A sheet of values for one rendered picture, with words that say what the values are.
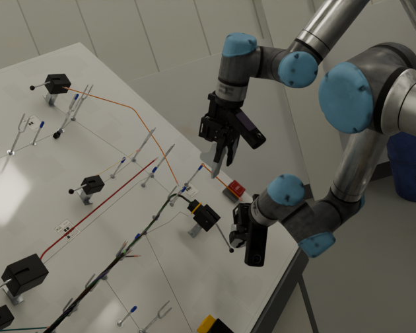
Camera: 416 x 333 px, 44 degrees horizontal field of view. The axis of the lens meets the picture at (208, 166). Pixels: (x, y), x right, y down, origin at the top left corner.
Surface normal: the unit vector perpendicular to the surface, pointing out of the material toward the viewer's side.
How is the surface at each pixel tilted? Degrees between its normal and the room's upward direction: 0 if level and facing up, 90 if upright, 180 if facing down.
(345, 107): 87
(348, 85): 87
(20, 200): 54
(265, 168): 90
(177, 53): 90
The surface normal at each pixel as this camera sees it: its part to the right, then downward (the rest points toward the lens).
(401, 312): -0.29, -0.91
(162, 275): 0.50, -0.62
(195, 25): -0.01, 0.32
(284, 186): 0.33, -0.46
